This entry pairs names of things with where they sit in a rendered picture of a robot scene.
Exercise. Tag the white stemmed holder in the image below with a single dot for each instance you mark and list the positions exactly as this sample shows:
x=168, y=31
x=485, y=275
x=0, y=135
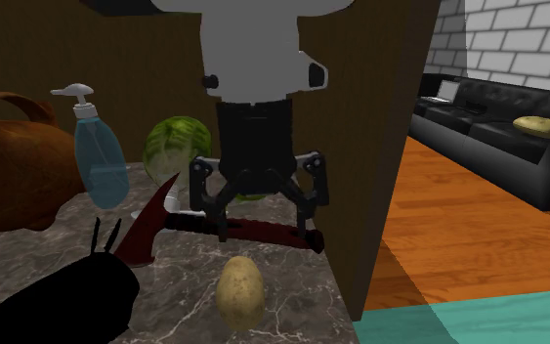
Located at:
x=173, y=201

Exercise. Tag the black rounded thing with prongs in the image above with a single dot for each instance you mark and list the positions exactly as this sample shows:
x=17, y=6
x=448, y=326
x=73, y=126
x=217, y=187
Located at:
x=65, y=305

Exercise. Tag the brown potato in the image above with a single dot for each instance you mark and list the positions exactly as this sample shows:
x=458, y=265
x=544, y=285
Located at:
x=240, y=293

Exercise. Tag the clear blue pump bottle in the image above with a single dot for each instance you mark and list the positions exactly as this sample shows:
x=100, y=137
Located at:
x=102, y=162

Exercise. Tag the green cabbage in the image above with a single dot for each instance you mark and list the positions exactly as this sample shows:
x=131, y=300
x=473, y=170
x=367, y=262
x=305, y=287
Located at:
x=175, y=145

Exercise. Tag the dark red hammer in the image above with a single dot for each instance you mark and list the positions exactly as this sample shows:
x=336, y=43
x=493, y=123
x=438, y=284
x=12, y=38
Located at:
x=143, y=233

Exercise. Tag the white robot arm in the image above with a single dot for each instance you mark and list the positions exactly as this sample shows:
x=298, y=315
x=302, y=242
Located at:
x=250, y=47

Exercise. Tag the brown wooden cabinet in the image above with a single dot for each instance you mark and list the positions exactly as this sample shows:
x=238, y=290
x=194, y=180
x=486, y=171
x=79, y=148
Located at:
x=374, y=143

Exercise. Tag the brown clay jug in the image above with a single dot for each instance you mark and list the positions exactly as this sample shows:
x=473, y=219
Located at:
x=15, y=167

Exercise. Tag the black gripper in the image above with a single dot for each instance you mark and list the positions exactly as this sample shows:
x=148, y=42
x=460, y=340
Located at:
x=254, y=138

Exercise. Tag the teal rug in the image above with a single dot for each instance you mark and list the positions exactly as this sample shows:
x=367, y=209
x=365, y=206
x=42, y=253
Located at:
x=484, y=319

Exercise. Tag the black sofa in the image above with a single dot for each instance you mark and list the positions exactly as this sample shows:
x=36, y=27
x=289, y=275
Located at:
x=498, y=138

